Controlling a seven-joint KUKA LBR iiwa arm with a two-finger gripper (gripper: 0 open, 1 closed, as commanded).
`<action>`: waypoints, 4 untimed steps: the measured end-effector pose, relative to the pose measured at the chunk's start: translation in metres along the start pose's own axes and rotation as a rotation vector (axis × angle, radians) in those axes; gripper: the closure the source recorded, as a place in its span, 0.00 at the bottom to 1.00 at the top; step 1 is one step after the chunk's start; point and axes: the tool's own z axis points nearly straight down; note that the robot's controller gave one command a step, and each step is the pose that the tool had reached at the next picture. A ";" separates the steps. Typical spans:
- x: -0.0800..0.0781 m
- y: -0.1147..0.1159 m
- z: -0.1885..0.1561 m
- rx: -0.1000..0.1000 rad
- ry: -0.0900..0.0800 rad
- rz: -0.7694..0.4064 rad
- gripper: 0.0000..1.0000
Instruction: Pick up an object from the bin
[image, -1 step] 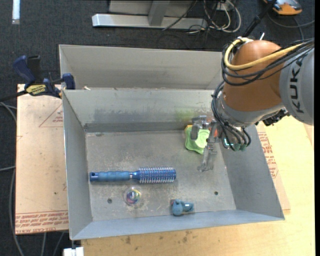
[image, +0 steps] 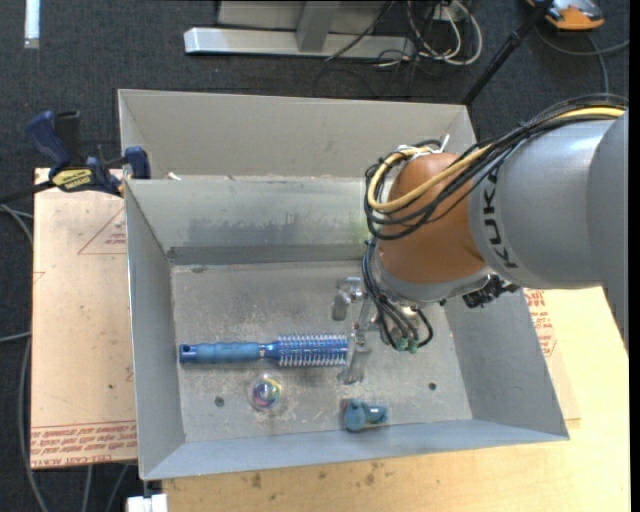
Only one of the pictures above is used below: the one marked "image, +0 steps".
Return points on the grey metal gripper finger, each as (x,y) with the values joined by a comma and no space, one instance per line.
(357,364)
(341,305)

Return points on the small teal toy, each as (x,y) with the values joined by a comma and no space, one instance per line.
(357,416)

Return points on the grey metal bin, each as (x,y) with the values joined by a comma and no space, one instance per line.
(300,240)

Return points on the clear ball with colourful swirl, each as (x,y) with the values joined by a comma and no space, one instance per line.
(266,393)

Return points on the blue hairbrush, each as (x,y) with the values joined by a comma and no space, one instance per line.
(235,351)

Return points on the brown cardboard board red print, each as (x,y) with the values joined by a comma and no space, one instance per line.
(80,320)

